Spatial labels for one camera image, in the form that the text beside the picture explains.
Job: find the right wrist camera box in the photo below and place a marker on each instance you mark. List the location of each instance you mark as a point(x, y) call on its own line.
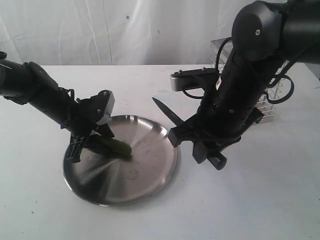
point(203, 78)

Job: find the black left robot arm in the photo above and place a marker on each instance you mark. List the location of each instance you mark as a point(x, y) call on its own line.
point(29, 83)

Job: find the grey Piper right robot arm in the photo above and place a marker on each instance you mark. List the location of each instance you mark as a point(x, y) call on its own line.
point(267, 38)

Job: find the black-handled serrated knife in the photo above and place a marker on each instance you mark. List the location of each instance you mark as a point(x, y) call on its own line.
point(168, 112)

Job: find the green chili pepper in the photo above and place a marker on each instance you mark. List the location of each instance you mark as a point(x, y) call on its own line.
point(107, 146)

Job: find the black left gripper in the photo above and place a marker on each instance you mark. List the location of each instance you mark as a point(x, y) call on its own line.
point(78, 118)

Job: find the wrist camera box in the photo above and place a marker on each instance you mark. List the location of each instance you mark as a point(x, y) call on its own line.
point(203, 78)
point(103, 106)

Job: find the steel wire utensil holder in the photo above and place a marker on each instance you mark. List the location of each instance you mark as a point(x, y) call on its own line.
point(268, 109)

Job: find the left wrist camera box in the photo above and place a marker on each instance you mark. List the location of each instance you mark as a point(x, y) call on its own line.
point(103, 106)

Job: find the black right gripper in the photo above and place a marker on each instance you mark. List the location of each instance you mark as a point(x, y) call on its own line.
point(216, 121)

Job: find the round stainless steel plate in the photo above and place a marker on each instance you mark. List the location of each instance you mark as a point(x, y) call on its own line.
point(108, 179)

